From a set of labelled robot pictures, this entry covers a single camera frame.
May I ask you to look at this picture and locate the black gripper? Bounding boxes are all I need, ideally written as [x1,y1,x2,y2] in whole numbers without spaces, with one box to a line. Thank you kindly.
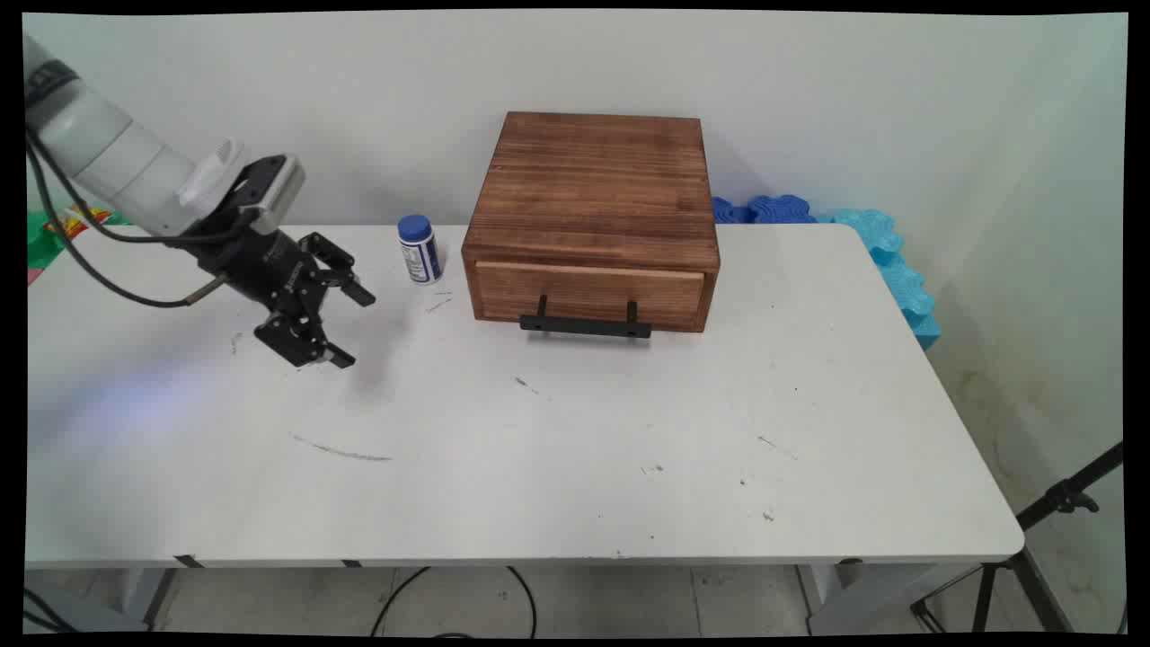
[191,227,377,370]

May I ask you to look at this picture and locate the white bottle blue cap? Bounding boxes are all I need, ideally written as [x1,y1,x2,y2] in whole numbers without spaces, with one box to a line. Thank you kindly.
[397,214,445,287]

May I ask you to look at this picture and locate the colourful plastic bag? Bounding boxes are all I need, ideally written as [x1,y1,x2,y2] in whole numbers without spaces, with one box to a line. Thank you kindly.
[27,207,128,285]

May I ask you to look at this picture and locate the brown wooden drawer cabinet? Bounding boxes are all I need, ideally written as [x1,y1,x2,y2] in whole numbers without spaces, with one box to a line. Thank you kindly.
[461,111,721,335]

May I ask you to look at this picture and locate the grey table leg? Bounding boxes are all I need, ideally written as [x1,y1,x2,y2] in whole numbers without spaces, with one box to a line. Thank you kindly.
[117,566,181,632]
[795,561,955,635]

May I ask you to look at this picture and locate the dark blue foam piece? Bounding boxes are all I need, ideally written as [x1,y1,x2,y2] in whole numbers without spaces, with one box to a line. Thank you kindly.
[712,194,819,226]

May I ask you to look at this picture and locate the cyan foam piece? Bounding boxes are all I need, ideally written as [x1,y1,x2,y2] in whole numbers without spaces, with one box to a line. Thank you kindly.
[816,208,942,351]

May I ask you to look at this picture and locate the black tripod stand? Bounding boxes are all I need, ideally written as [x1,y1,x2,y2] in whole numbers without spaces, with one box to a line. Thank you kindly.
[909,440,1126,635]

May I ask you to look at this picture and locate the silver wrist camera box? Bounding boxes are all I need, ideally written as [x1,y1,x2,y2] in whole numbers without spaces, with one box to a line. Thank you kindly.
[229,155,307,235]

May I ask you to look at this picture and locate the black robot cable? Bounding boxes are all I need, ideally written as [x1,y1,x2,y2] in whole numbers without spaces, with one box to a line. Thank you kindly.
[25,126,261,309]

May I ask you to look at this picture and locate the black bar drawer handle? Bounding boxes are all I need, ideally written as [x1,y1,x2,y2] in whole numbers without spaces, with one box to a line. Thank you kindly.
[519,295,654,341]

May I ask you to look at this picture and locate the black floor cable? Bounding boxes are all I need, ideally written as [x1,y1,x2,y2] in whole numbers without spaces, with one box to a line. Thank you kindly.
[370,565,539,640]

